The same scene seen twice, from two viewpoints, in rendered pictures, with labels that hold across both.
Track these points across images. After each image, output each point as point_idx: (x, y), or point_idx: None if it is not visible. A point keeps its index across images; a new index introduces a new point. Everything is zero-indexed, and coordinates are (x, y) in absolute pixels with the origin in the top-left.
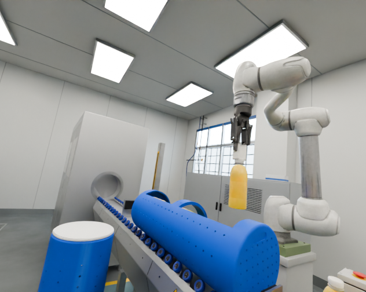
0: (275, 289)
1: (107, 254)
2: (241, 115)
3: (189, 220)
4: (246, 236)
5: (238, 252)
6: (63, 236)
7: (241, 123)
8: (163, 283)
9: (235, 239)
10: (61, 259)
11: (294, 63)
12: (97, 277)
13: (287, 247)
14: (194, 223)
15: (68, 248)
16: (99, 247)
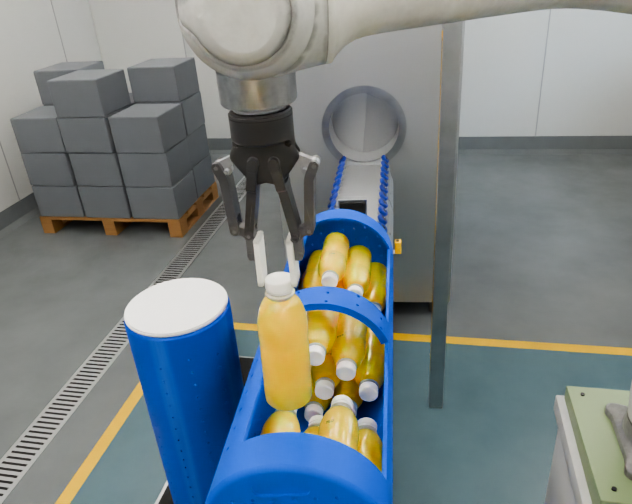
0: None
1: (207, 356)
2: (241, 146)
3: (253, 368)
4: (227, 480)
5: (209, 500)
6: (128, 321)
7: (246, 179)
8: None
9: (220, 473)
10: (135, 353)
11: (180, 13)
12: (197, 387)
13: (626, 497)
14: (248, 382)
15: (135, 342)
16: (180, 347)
